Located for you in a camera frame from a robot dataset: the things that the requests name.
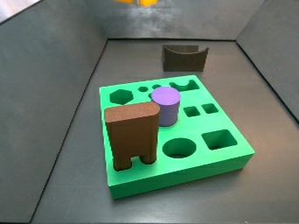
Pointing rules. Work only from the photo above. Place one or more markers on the yellow rectangular block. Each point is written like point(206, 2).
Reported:
point(143, 3)

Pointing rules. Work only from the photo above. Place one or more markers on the green shape-sorter board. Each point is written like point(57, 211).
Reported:
point(201, 146)

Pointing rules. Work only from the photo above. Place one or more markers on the black curved fixture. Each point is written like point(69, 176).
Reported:
point(183, 58)

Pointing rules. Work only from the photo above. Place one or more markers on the brown arch-shaped block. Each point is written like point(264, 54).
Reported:
point(133, 125)

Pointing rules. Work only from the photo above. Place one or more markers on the purple cylinder peg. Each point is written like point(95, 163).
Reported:
point(167, 98)

